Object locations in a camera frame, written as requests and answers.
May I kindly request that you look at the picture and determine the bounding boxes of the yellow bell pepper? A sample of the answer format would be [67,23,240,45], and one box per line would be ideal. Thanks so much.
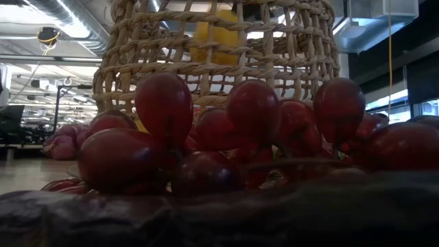
[189,9,241,67]

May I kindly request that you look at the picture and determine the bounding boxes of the woven straw basket rope handles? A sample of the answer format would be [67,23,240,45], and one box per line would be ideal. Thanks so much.
[91,0,341,116]

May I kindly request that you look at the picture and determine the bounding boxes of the red grape bunch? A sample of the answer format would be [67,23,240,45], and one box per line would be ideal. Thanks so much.
[40,71,439,199]

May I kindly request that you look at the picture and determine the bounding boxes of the purple eggplant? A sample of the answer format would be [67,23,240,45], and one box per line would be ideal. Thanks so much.
[0,167,439,247]

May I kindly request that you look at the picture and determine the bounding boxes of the purple grape bunch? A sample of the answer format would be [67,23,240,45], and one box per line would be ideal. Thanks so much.
[43,123,90,161]

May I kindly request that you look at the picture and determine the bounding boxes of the grey ceiling air unit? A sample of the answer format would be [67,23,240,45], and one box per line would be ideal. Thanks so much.
[334,0,420,54]

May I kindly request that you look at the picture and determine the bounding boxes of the black round ceiling device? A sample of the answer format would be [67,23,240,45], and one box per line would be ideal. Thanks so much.
[36,26,62,45]

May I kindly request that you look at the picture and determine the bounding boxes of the black monitor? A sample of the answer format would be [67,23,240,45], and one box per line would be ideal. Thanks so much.
[0,104,25,145]

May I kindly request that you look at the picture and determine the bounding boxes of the black metal stand frame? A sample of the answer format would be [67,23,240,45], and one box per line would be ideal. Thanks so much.
[54,84,95,130]

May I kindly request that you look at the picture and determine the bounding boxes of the silver ceiling duct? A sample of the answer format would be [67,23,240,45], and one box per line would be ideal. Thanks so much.
[23,0,114,58]

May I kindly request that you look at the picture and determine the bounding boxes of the yellow hanging cable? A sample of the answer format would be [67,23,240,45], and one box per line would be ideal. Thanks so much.
[388,0,393,116]

